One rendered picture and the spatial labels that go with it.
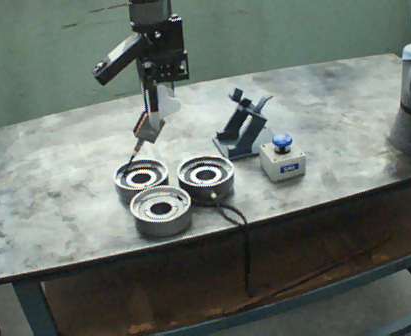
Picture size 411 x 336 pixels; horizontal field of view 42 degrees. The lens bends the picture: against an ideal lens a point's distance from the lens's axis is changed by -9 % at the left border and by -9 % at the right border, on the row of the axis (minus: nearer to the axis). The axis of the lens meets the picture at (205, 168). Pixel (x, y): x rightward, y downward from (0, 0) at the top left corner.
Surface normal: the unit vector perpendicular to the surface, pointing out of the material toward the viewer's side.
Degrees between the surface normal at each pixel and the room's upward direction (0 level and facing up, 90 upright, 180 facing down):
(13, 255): 0
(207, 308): 0
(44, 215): 0
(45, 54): 90
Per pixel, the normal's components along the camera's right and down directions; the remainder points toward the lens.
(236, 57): 0.29, 0.50
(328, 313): -0.07, -0.84
